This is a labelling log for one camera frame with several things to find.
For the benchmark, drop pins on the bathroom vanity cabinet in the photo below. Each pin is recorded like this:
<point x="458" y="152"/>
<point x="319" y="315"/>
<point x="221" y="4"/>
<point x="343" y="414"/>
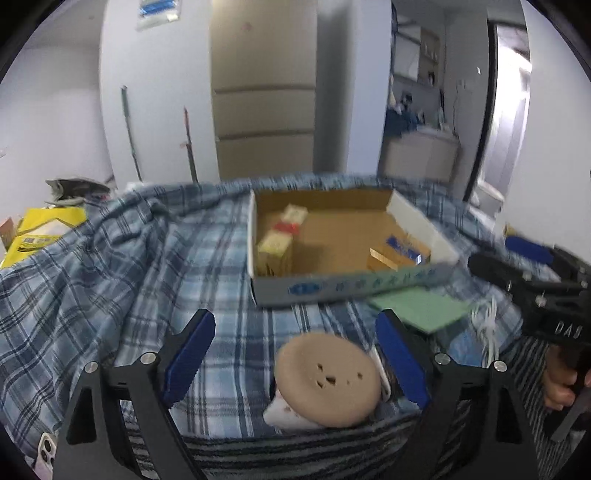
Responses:
<point x="420" y="157"/>

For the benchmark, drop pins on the blue clothes pile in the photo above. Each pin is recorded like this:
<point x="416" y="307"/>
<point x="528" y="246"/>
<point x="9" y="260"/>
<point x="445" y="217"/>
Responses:
<point x="401" y="122"/>

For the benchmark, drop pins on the beige refrigerator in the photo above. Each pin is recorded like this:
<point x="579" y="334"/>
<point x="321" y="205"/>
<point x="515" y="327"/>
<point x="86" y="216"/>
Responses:
<point x="263" y="92"/>

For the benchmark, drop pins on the wall electrical panel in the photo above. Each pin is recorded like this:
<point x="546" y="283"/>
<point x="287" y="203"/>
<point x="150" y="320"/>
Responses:
<point x="157" y="11"/>

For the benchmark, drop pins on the cardboard box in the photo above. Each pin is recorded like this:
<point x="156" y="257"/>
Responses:
<point x="341" y="240"/>

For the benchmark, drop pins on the grey crumpled bag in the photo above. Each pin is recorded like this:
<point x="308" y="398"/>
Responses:
<point x="76" y="187"/>

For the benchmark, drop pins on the white smartphone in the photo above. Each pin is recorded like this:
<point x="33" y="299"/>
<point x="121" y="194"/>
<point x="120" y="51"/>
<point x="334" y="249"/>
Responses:
<point x="46" y="454"/>

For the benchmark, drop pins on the green cloth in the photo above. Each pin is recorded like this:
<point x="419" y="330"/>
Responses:
<point x="420" y="307"/>

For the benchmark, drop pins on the yellow carton with red band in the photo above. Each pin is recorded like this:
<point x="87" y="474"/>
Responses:
<point x="293" y="219"/>

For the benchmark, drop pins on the bathroom mirror shelf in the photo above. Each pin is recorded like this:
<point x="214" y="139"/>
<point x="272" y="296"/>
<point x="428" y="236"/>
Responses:
<point x="415" y="50"/>

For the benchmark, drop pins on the dark door frame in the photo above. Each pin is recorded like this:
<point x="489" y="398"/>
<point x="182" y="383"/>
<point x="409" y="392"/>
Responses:
<point x="485" y="115"/>

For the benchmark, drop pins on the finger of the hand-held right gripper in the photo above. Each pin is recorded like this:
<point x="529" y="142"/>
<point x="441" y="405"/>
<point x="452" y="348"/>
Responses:
<point x="498" y="272"/>
<point x="526" y="249"/>

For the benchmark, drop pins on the brown carton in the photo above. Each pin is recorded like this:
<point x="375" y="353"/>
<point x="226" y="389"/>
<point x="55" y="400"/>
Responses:
<point x="7" y="233"/>

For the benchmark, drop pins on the blue plaid blanket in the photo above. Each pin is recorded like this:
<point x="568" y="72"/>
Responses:
<point x="138" y="277"/>

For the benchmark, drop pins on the small carton with blue print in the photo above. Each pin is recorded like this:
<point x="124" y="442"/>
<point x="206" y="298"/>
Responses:
<point x="397" y="254"/>

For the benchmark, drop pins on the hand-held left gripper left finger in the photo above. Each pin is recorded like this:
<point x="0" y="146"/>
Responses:
<point x="189" y="355"/>

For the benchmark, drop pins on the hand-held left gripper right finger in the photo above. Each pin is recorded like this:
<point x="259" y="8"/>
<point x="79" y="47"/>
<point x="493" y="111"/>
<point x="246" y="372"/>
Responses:
<point x="401" y="360"/>

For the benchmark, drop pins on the person's right hand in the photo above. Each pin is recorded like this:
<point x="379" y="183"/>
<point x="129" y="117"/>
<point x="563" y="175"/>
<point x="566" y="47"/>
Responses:
<point x="557" y="383"/>

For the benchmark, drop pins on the yellow plastic bag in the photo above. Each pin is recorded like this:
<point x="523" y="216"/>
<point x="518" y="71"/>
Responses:
<point x="41" y="230"/>

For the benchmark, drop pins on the red-brown stick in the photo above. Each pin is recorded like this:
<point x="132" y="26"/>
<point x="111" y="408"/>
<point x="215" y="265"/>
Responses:
<point x="189" y="147"/>

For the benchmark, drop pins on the white spotted cloth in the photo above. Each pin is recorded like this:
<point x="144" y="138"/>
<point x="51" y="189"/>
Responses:
<point x="279" y="410"/>

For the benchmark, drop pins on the tan round cushion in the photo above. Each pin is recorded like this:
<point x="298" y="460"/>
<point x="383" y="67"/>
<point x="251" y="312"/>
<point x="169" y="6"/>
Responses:
<point x="323" y="378"/>

